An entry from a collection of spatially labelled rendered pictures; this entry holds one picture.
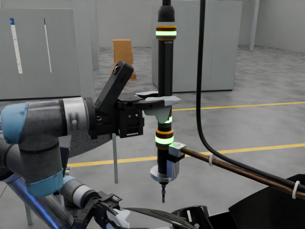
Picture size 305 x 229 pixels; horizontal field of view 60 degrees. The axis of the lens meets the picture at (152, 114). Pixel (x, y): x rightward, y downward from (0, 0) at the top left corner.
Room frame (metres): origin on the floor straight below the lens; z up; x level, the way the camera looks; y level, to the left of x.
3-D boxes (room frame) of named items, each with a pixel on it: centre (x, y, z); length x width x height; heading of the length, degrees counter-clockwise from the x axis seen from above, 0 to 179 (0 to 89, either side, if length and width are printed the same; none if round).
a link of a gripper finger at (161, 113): (0.56, -0.02, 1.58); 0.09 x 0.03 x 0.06; 104
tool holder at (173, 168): (0.59, -0.04, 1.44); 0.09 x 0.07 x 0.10; 48
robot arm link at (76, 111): (0.51, 0.16, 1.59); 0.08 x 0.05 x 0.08; 23
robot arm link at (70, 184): (0.85, 0.30, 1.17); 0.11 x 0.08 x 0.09; 50
